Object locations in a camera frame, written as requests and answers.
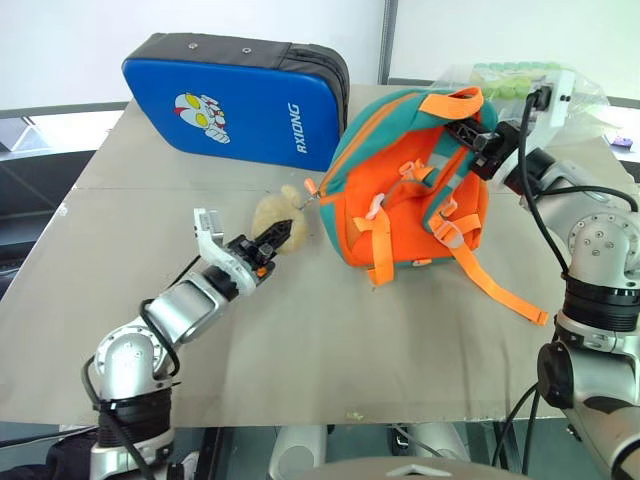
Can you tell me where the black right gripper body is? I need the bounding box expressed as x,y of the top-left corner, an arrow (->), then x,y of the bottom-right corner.
471,121 -> 522,182

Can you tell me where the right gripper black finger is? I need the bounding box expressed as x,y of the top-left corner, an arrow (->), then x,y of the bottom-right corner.
452,114 -> 491,137
444,123 -> 484,153

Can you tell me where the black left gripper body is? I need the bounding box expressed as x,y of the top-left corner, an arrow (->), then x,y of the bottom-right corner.
225,233 -> 277,279

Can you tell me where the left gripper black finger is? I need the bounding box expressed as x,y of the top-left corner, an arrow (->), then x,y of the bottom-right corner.
255,218 -> 294,247
263,225 -> 294,257

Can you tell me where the beige plush zipper charm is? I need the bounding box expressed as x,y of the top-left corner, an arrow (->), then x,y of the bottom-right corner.
249,183 -> 310,256

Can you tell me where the orange and teal backpack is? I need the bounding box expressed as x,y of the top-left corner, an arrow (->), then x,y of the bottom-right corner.
303,85 -> 551,329

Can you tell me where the clear bag of green items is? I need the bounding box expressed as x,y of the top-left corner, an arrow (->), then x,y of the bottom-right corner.
433,60 -> 609,147

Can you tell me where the blue padded case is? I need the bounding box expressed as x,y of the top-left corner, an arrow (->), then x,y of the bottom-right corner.
121,32 -> 351,174

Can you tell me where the silver rounded shape under table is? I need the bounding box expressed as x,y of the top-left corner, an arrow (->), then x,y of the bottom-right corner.
268,424 -> 329,480
413,422 -> 472,462

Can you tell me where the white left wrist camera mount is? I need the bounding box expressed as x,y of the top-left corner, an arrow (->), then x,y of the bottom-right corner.
193,207 -> 272,297

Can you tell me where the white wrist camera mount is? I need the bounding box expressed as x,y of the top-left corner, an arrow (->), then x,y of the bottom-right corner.
193,207 -> 272,297
528,69 -> 577,147

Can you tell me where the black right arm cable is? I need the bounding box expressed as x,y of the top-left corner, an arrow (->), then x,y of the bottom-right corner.
514,85 -> 640,281

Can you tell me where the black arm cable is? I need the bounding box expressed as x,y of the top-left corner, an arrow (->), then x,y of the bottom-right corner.
81,298 -> 182,480
514,85 -> 640,281

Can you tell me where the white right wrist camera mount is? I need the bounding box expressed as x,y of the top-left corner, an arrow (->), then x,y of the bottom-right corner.
528,69 -> 577,147

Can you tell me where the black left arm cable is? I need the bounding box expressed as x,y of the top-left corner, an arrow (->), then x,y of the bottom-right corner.
81,298 -> 182,480

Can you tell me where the dark window frame post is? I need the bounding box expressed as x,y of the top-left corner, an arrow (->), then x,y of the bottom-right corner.
376,0 -> 400,86

